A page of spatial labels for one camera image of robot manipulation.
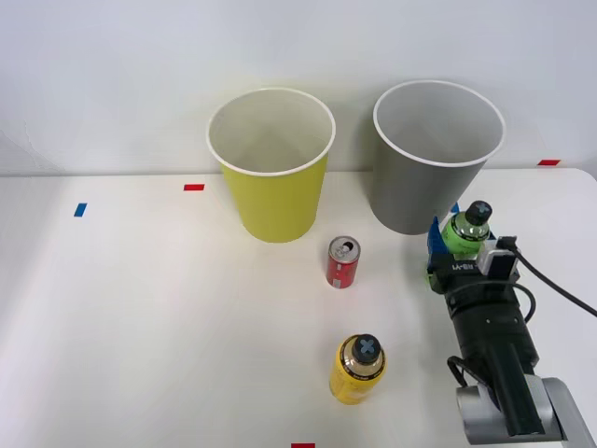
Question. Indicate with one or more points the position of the pale grey wrist camera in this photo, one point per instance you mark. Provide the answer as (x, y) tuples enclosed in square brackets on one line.
[(490, 261)]

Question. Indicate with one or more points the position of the grey plastic bin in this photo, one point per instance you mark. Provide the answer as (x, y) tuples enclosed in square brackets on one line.
[(415, 191)]

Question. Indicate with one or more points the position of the yellow-green plastic bin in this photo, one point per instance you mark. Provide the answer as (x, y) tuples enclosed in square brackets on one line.
[(275, 205)]

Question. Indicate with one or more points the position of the green plastic bottle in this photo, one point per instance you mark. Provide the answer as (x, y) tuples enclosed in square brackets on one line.
[(464, 235)]

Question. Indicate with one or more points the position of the red drink can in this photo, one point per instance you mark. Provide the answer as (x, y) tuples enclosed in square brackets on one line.
[(342, 273)]

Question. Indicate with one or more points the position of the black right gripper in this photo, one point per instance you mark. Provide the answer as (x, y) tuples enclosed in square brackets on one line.
[(459, 277)]

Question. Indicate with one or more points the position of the yellow plastic bottle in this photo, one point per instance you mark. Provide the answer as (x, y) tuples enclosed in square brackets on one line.
[(354, 385)]

